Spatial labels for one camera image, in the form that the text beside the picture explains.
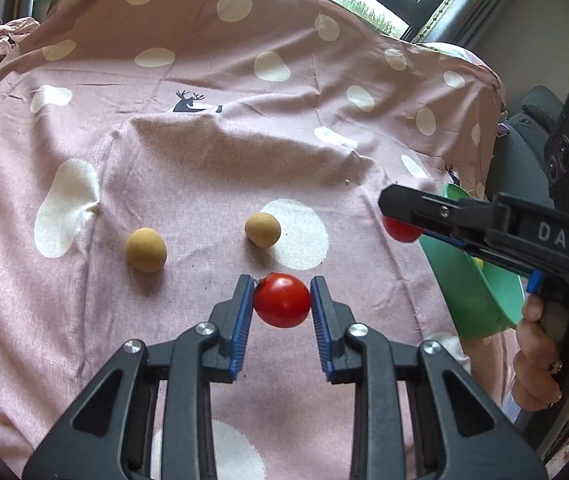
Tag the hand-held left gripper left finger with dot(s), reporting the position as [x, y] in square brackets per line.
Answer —
[241, 330]

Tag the green plastic bowl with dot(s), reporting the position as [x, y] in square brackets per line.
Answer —
[484, 305]

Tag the green jujube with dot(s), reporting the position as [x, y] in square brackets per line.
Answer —
[478, 262]

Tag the pink floral cloth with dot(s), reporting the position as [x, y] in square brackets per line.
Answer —
[4, 37]

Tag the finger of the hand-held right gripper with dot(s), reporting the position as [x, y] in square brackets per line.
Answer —
[429, 210]
[447, 239]

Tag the dark grey chair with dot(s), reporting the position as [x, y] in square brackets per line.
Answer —
[524, 150]

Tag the tan longan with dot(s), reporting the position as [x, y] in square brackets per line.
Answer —
[146, 250]
[262, 230]

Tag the person's right hand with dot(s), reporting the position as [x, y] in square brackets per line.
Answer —
[534, 365]

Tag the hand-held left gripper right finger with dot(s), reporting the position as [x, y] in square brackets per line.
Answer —
[322, 332]

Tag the red cherry tomato with stem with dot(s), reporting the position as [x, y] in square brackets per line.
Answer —
[282, 301]

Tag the pink polka dot blanket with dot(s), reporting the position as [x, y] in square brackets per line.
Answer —
[189, 170]

